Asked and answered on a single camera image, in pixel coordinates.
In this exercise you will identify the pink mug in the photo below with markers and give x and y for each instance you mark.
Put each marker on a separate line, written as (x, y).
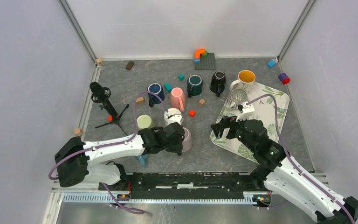
(177, 99)

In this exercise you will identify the navy blue mug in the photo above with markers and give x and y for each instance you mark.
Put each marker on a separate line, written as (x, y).
(158, 95)

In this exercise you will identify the brown block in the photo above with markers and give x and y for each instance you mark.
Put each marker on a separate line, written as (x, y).
(129, 65)

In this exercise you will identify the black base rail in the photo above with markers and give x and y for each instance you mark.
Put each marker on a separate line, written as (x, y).
(188, 186)

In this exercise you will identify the white floral mug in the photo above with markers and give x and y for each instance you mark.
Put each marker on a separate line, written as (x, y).
(244, 81)

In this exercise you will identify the cream white mug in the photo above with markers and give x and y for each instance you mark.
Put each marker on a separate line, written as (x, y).
(171, 111)

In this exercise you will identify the wooden block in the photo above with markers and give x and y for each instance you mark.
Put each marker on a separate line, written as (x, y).
(140, 100)

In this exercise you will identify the mauve purple mug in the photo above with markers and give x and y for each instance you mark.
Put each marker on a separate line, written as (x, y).
(187, 142)

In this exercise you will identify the white ribbed mug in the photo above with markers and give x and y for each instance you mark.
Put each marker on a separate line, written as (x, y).
(236, 97)

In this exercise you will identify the grey lego baseplate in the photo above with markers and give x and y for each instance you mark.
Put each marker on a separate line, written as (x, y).
(206, 63)

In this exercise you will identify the light green mug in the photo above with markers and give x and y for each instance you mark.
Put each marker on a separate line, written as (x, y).
(145, 121)

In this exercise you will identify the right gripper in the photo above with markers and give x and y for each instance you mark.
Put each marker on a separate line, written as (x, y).
(226, 122)

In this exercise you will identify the teal cube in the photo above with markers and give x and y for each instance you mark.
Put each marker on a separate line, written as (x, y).
(181, 77)

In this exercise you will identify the teal block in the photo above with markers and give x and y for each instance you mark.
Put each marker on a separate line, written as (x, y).
(168, 87)

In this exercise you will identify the corner wooden cube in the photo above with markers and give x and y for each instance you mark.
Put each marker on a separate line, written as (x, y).
(99, 61)

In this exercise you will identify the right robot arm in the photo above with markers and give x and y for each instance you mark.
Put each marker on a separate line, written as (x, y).
(279, 172)

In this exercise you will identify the light blue block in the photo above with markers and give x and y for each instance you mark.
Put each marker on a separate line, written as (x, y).
(272, 63)

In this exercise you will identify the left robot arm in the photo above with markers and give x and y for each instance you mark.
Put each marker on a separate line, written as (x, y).
(79, 161)

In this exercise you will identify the black mug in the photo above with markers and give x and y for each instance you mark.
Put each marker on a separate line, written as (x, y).
(218, 83)

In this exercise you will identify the wooden cube by rail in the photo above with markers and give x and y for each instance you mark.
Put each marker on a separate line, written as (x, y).
(78, 132)

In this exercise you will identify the dark green mug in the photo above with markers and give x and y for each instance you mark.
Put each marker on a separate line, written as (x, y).
(194, 85)

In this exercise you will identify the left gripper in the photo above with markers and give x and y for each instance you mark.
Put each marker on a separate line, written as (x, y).
(178, 148)

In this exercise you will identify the green lego brick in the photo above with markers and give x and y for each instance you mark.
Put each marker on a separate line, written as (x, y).
(204, 54)

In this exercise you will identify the light blue mug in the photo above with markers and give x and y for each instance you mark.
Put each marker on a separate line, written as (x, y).
(143, 159)

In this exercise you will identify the orange curved lego piece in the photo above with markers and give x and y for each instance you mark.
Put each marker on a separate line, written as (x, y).
(199, 52)

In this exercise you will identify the red cube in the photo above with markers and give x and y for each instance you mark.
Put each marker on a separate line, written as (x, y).
(192, 113)

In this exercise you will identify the small wooden cube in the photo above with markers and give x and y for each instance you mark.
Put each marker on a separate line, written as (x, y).
(202, 102)

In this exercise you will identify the purple and red block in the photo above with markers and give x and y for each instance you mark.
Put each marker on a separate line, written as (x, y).
(284, 78)

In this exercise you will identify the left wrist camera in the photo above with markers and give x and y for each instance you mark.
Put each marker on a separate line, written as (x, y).
(176, 118)

